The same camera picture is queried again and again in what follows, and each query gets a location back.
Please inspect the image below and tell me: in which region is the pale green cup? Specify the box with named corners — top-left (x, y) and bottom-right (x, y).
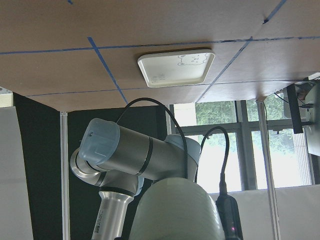
top-left (129, 177), bottom-right (225, 240)

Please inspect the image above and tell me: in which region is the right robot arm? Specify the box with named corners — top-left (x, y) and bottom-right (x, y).
top-left (70, 118), bottom-right (201, 240)

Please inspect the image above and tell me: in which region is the white bear print tray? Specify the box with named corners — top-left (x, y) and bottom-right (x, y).
top-left (137, 49), bottom-right (215, 88)

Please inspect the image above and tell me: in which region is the black camera cable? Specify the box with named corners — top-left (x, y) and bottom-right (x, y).
top-left (115, 97), bottom-right (231, 198)

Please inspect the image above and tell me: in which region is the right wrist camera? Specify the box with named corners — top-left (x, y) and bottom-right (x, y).
top-left (215, 194), bottom-right (244, 240)

